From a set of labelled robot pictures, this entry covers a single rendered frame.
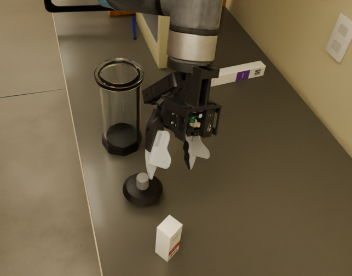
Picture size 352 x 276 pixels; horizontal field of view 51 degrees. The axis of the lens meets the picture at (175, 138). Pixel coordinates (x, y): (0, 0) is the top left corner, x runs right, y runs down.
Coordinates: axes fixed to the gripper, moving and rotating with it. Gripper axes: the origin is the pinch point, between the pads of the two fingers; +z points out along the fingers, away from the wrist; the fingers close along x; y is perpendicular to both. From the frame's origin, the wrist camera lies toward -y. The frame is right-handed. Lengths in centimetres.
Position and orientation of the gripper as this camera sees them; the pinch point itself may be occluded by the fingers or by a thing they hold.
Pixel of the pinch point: (169, 167)
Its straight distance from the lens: 66.8
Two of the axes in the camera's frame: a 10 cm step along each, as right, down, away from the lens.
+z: -1.1, 9.2, 3.9
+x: 8.0, -1.5, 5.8
